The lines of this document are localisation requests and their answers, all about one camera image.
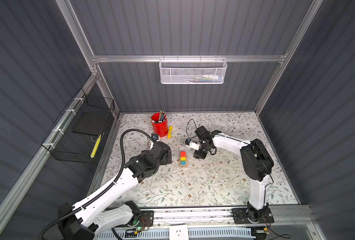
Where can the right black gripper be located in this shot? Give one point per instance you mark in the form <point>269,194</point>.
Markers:
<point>199,155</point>

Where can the white power outlet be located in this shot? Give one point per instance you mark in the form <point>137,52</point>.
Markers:
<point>178,232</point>

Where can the white wire mesh basket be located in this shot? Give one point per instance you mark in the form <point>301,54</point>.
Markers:
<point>192,71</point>

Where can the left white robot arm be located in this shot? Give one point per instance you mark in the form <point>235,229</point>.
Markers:
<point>90,217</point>

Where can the black foam pad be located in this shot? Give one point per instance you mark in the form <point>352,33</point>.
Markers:
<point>89,124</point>

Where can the yellow marker in basket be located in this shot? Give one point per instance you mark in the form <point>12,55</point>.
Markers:
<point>95,147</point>

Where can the red pen cup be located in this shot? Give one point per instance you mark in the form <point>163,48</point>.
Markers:
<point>159,124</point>

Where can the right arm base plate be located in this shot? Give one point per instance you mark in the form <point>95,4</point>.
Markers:
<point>252,216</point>

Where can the yellow marker on table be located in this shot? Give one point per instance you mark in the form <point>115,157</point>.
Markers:
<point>169,132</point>

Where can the black wire wall basket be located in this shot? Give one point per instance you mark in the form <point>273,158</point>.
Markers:
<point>63,144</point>

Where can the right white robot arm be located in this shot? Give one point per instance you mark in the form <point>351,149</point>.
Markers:
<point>256,161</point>

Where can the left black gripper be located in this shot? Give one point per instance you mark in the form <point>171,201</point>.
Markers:
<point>169,159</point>

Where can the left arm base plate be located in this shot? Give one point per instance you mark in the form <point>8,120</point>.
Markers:
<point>141,219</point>

